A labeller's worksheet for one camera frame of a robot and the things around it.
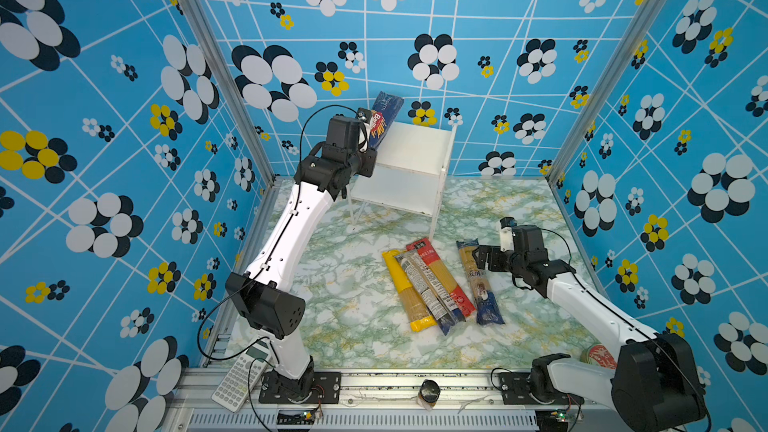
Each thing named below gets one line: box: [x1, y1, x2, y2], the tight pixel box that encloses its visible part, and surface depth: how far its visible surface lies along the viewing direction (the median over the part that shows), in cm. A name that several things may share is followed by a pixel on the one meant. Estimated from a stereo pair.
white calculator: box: [211, 340, 272, 413], surface depth 74 cm
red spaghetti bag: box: [406, 237, 476, 318], surface depth 92 cm
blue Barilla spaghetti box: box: [369, 91, 405, 149], surface depth 82 cm
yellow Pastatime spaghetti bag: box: [382, 250, 438, 332], surface depth 88 cm
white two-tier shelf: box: [347, 121, 457, 241], surface depth 88 cm
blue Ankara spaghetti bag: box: [456, 238, 505, 325], surface depth 88 cm
